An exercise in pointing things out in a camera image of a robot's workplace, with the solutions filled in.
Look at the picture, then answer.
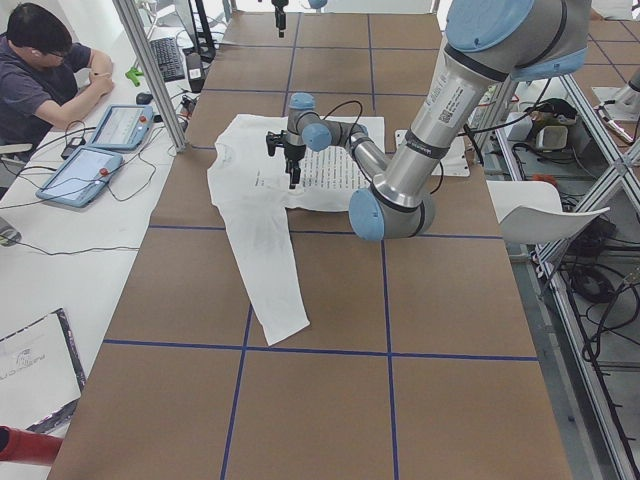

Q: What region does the upper blue teach pendant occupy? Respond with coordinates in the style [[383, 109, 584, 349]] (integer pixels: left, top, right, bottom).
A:
[[88, 104, 154, 152]]

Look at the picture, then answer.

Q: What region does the black computer keyboard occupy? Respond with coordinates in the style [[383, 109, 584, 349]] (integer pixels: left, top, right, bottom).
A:
[[149, 37, 185, 82]]

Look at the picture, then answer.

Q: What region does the white plastic chair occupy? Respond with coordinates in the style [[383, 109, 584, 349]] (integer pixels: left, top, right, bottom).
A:
[[487, 180, 610, 244]]

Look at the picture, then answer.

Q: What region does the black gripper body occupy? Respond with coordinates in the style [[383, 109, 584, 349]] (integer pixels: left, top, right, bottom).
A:
[[274, 5, 286, 28], [285, 157, 301, 180]]

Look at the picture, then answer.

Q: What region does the lower blue teach pendant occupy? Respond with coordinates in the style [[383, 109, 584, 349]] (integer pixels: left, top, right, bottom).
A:
[[35, 146, 124, 208]]

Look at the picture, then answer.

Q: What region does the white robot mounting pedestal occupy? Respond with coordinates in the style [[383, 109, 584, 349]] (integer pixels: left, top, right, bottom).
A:
[[427, 137, 470, 177]]

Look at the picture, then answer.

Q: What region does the aluminium frame post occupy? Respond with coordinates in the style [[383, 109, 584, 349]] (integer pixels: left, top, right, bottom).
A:
[[112, 0, 187, 153]]

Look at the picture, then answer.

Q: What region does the black computer mouse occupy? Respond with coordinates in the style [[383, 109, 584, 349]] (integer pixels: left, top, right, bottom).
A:
[[135, 92, 153, 105]]

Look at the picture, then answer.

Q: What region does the seated person in dark shirt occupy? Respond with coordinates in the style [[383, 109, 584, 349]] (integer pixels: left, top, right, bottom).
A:
[[1, 2, 114, 148]]

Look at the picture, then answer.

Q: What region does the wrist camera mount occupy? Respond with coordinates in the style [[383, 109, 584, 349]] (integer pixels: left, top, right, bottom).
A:
[[265, 130, 287, 157]]

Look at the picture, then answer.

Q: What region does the red object at edge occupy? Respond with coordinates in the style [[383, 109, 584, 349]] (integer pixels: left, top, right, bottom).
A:
[[1, 426, 63, 466]]

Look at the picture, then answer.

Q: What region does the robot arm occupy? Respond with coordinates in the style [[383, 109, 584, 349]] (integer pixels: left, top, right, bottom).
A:
[[271, 0, 328, 38], [267, 0, 591, 241]]

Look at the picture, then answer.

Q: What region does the blue teach pendant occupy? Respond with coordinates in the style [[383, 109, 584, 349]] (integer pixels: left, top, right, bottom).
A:
[[88, 104, 154, 152], [35, 146, 124, 208]]

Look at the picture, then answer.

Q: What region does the white long-sleeve printed shirt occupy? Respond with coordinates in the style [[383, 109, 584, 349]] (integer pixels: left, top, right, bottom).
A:
[[207, 114, 368, 345]]

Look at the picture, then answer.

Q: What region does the green plastic object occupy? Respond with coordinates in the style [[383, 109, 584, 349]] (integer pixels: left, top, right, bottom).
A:
[[125, 67, 144, 87]]

